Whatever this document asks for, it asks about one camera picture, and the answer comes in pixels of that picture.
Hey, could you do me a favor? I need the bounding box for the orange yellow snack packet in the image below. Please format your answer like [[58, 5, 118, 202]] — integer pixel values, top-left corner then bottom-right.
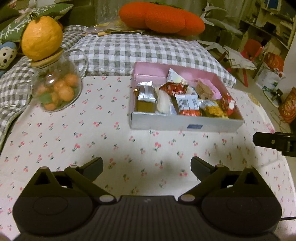
[[199, 99, 229, 120]]

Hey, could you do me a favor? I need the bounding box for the orange red snack packet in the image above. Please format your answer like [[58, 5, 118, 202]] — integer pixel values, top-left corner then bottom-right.
[[175, 94, 201, 116]]

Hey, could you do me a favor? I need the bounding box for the clear wafer biscuit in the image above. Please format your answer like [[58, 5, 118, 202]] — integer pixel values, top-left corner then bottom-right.
[[195, 80, 214, 99]]

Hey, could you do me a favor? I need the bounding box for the gold foil snack bar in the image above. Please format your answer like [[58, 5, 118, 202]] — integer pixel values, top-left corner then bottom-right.
[[137, 91, 156, 113]]

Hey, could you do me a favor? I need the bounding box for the white silver snack packet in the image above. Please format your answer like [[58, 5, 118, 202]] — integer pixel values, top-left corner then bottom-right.
[[137, 81, 156, 103]]

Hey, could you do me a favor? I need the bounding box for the small white snack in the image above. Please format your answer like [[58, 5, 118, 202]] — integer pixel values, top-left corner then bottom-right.
[[166, 68, 189, 85]]

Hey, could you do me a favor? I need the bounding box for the red gift bag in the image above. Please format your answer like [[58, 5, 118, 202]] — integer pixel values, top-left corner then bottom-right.
[[279, 87, 296, 124]]

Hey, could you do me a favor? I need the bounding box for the cherry print cloth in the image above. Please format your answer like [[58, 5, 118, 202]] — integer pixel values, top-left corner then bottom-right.
[[1, 76, 295, 240]]

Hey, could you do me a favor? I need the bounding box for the silver box with pink interior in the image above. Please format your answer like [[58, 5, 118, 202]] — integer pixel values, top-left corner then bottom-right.
[[129, 62, 244, 133]]

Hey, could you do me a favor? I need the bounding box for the glass jar with kumquats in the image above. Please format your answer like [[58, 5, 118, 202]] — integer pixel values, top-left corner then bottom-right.
[[31, 48, 88, 112]]

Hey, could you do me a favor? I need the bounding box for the red plastic stool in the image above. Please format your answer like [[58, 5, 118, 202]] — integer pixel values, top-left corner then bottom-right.
[[239, 39, 265, 88]]

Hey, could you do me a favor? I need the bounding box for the grey white checkered cushion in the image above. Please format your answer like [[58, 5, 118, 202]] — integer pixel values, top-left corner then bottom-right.
[[1, 25, 236, 144]]

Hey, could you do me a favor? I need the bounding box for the large orange fruit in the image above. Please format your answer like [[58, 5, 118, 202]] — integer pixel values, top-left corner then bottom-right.
[[21, 16, 63, 61]]

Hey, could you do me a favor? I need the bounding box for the blue plush doll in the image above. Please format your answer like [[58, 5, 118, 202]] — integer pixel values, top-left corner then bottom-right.
[[0, 42, 17, 77]]

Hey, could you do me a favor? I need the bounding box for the green patterned pillow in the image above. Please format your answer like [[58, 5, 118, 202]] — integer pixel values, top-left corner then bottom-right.
[[1, 4, 73, 44]]

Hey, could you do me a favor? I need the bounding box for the red orange plush pillow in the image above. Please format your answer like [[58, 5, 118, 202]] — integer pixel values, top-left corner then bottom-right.
[[118, 1, 205, 37]]

